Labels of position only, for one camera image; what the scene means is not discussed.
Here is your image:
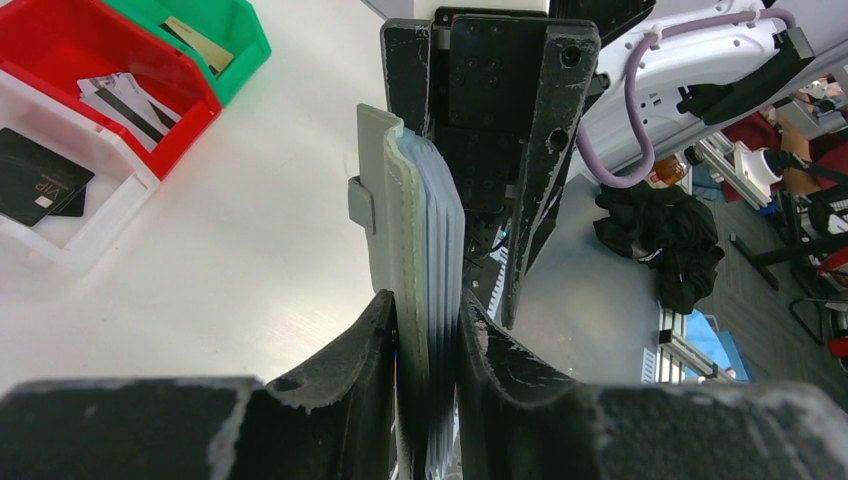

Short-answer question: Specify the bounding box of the green plastic bin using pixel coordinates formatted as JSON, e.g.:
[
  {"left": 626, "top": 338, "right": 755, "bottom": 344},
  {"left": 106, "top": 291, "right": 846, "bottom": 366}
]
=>
[{"left": 107, "top": 0, "right": 271, "bottom": 107}]

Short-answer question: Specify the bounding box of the gold striped card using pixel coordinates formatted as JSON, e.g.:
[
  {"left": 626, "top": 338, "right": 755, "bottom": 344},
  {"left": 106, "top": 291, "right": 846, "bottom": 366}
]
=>
[{"left": 160, "top": 16, "right": 234, "bottom": 77}]

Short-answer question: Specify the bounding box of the red plastic bin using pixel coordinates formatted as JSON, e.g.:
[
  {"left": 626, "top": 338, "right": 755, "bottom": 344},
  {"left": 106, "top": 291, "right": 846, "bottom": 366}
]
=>
[{"left": 1, "top": 0, "right": 222, "bottom": 179}]

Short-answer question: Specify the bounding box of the white plastic bin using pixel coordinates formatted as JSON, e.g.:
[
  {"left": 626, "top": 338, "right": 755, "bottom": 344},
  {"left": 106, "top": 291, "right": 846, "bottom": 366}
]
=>
[{"left": 1, "top": 73, "right": 160, "bottom": 271}]

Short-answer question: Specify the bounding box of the black card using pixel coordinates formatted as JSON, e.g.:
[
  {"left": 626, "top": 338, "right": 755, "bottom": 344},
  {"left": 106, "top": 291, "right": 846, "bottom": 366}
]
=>
[{"left": 1, "top": 127, "right": 95, "bottom": 227}]

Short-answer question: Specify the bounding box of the black cloth bundle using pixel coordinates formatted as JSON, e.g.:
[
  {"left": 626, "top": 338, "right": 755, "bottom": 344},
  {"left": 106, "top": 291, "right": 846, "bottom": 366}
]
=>
[{"left": 593, "top": 182, "right": 725, "bottom": 315}]

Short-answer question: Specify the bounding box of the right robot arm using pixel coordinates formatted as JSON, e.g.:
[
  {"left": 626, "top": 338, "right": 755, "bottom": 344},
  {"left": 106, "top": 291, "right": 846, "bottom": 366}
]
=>
[{"left": 380, "top": 1, "right": 815, "bottom": 325}]

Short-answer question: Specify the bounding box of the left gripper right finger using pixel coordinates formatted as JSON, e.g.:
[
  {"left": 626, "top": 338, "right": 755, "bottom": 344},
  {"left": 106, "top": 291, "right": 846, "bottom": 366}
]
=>
[{"left": 457, "top": 291, "right": 847, "bottom": 479}]

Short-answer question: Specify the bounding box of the person in red shirt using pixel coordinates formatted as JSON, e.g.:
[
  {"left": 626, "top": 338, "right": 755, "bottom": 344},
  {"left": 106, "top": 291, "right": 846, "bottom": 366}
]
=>
[{"left": 722, "top": 111, "right": 847, "bottom": 195}]

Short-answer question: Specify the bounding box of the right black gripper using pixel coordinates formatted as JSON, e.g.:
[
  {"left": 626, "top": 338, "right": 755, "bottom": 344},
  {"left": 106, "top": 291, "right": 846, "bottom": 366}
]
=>
[{"left": 380, "top": 6, "right": 601, "bottom": 329}]

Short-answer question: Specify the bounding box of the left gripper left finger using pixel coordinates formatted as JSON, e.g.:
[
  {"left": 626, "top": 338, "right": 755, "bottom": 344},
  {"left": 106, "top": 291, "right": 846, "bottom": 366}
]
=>
[{"left": 1, "top": 290, "right": 396, "bottom": 479}]

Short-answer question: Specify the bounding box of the white grey card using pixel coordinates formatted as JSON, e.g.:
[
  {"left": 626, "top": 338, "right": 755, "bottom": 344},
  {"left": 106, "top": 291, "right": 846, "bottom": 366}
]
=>
[{"left": 76, "top": 72, "right": 182, "bottom": 152}]

